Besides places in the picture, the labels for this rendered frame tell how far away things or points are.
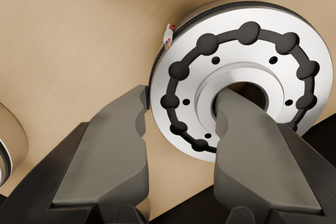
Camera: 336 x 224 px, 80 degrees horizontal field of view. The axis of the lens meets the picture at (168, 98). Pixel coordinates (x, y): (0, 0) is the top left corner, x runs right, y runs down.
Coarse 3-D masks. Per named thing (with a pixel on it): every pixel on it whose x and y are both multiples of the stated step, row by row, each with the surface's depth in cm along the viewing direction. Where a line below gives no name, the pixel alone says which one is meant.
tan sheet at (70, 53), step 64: (0, 0) 12; (64, 0) 12; (128, 0) 12; (192, 0) 12; (320, 0) 12; (0, 64) 15; (64, 64) 14; (128, 64) 14; (64, 128) 17; (0, 192) 22; (192, 192) 21
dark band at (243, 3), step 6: (216, 6) 10; (222, 6) 10; (228, 6) 10; (270, 6) 10; (276, 6) 10; (282, 6) 10; (204, 12) 10; (210, 12) 10; (294, 12) 10; (192, 18) 10; (198, 18) 10; (186, 24) 10; (180, 30) 10; (174, 36) 10; (162, 48) 11; (156, 60) 11; (150, 72) 12; (150, 78) 12
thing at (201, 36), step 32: (192, 32) 10; (224, 32) 10; (256, 32) 10; (288, 32) 10; (160, 64) 11; (192, 64) 11; (224, 64) 10; (288, 64) 10; (320, 64) 10; (160, 96) 12; (192, 96) 12; (288, 96) 11; (320, 96) 11; (160, 128) 13; (192, 128) 13
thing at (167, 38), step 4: (168, 24) 11; (172, 24) 12; (168, 28) 11; (172, 28) 12; (164, 32) 10; (168, 32) 9; (172, 32) 10; (164, 36) 9; (168, 36) 9; (164, 40) 9; (168, 40) 8; (168, 44) 8; (164, 48) 8
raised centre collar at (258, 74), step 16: (240, 64) 10; (256, 64) 10; (208, 80) 11; (224, 80) 10; (240, 80) 10; (256, 80) 10; (272, 80) 10; (208, 96) 11; (272, 96) 11; (208, 112) 11; (272, 112) 11; (208, 128) 12
